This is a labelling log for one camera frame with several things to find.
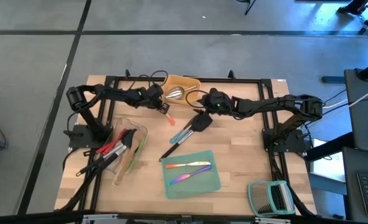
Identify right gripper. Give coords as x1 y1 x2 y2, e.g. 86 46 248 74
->
192 87 234 124

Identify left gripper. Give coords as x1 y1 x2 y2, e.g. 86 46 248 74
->
134 83 172 115

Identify black slotted turner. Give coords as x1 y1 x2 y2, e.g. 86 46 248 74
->
158 111 214 162

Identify silver metal scoop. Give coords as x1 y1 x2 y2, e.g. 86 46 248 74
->
164 84 199 101

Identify orange plastic bin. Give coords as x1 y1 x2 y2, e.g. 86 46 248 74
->
161 74 202 106

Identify teal handled black knife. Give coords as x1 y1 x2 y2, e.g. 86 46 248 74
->
174 118 200 142
169 116 197 144

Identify black round spatula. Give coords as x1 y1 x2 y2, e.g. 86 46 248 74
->
75 128 138 177

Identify orange handled steel knife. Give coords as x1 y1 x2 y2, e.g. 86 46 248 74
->
165 161 212 170

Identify green silicone utensil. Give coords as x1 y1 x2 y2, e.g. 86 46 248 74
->
126 133 148 174

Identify red silicone spatula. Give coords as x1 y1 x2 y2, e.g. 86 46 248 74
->
95 128 128 155
101 130 129 156

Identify rainbow iridescent knife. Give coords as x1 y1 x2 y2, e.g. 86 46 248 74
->
167 164 213 187

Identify teal plastic tray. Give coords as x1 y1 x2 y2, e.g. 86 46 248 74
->
161 149 223 200

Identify wooden spatula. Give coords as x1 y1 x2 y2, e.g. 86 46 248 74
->
113 148 136 187

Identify teal framed grater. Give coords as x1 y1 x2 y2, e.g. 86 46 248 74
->
247 179 297 218

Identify black stand legs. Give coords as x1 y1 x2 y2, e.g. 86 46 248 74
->
235 0 257 16

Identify black diagonal beam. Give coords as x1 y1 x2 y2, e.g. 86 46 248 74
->
304 131 359 163

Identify grey blue floor bar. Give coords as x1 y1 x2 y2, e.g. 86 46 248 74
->
321 75 346 85

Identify dark desk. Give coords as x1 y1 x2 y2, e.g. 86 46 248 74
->
341 146 368 223

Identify dark grey side table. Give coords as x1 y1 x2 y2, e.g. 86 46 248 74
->
344 68 368 156

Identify person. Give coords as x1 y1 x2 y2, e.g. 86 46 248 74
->
336 0 368 27

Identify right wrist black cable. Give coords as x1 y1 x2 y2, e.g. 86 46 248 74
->
185 89 210 110

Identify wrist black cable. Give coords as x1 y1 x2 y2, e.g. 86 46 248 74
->
185 89 210 110
126 70 169 91

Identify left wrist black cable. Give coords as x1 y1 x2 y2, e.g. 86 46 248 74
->
126 70 169 91

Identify black aluminium table frame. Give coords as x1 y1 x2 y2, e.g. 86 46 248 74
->
90 68 297 216

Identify black frame strut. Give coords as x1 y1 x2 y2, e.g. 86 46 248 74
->
269 152 317 218
58 155 99 213

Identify pale yellow cable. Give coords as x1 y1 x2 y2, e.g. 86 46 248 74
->
322 98 349 110

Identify white cable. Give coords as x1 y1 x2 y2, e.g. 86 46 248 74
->
349 82 368 107

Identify black front frame rail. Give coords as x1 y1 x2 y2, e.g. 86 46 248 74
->
0 208 368 224

